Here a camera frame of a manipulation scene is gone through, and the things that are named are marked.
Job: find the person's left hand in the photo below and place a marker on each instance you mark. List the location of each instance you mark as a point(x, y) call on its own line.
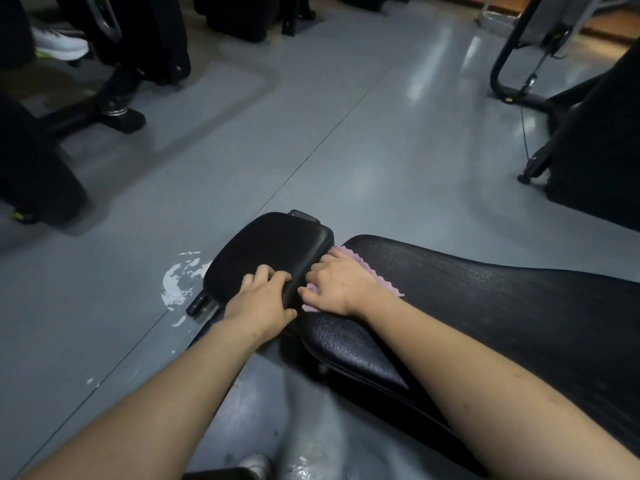
point(260, 309)

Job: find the pink cleaning cloth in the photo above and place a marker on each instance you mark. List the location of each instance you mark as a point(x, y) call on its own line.
point(387, 287)

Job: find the black rounded machine housing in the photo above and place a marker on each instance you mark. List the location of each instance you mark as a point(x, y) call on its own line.
point(35, 179)

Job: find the person's right forearm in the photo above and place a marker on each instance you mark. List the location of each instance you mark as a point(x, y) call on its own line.
point(500, 374)

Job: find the person's right hand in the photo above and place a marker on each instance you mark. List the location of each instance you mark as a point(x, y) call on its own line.
point(340, 284)

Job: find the black machine with steel foot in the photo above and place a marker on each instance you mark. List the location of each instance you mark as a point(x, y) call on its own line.
point(150, 39)

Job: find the black gym equipment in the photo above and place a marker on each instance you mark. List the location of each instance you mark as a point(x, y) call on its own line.
point(240, 17)

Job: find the black curved machine frame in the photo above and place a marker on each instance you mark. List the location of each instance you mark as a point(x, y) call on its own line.
point(497, 79)

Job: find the person's black trousers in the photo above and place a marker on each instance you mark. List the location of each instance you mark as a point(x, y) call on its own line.
point(215, 474)

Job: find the black padded gym bench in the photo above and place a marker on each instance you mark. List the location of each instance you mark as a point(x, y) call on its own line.
point(475, 304)

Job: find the grey weight stack machine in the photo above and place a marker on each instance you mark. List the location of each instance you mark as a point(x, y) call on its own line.
point(545, 17)

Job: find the person's left forearm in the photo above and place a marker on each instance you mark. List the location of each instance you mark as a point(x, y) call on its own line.
point(140, 414)

